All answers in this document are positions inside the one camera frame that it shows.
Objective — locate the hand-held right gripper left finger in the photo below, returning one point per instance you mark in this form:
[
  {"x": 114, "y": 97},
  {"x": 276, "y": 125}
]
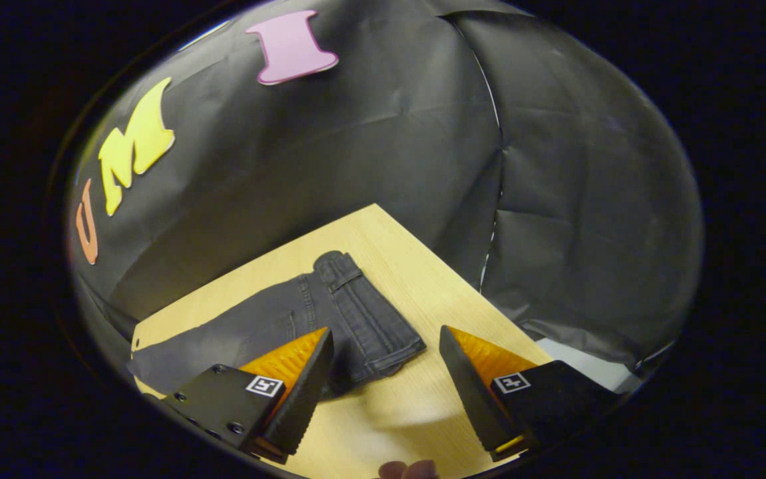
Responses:
[{"x": 303, "y": 392}]

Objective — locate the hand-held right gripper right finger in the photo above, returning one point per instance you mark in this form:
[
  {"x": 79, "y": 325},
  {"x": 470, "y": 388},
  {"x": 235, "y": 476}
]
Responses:
[{"x": 469, "y": 392}]

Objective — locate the dark grey jeans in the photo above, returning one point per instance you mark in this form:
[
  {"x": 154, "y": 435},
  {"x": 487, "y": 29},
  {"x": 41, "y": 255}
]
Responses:
[{"x": 356, "y": 313}]

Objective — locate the black backdrop cloth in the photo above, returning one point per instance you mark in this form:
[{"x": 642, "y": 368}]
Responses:
[{"x": 370, "y": 146}]

